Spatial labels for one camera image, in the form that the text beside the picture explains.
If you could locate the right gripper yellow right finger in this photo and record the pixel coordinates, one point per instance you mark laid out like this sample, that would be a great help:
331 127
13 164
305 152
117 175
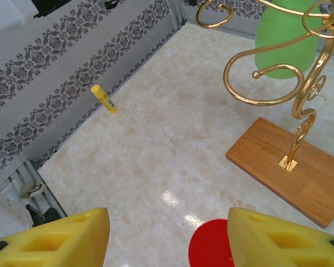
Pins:
245 242

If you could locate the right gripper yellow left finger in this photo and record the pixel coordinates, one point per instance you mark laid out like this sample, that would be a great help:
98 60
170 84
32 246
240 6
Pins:
97 242

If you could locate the green wine glass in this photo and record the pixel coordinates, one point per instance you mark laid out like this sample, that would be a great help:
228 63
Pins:
281 36

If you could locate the beige plastic clip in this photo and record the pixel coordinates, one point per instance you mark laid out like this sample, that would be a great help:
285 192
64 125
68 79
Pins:
30 189

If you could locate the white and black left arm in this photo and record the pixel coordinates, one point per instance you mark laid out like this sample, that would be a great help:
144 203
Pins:
2 217

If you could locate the red wine glass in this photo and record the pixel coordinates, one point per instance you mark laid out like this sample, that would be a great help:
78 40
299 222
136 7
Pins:
208 244

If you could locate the yellow glue stick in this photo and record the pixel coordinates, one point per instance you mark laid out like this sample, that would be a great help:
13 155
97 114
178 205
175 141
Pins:
103 97

